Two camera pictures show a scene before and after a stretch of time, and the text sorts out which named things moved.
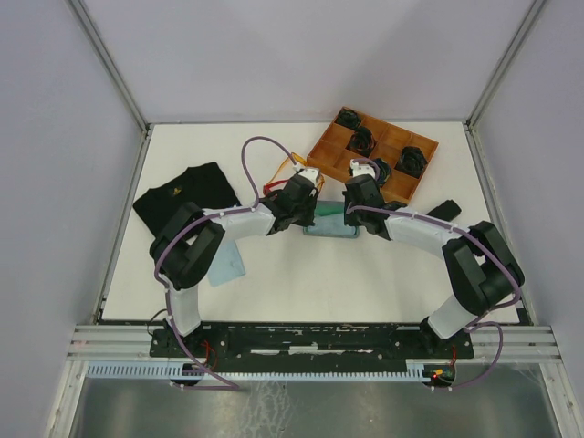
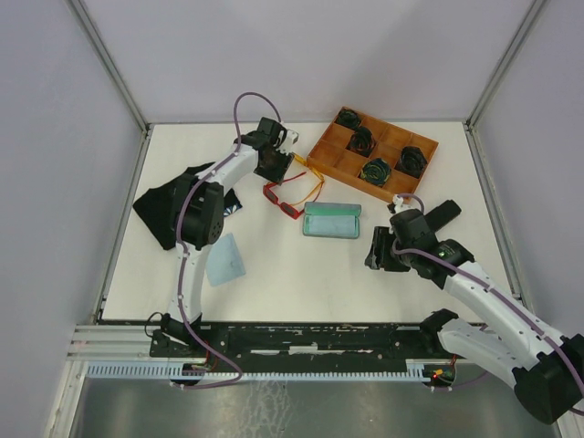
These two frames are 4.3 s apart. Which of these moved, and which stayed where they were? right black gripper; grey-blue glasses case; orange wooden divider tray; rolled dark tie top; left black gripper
Moved: left black gripper; right black gripper
Stayed: grey-blue glasses case; orange wooden divider tray; rolled dark tie top
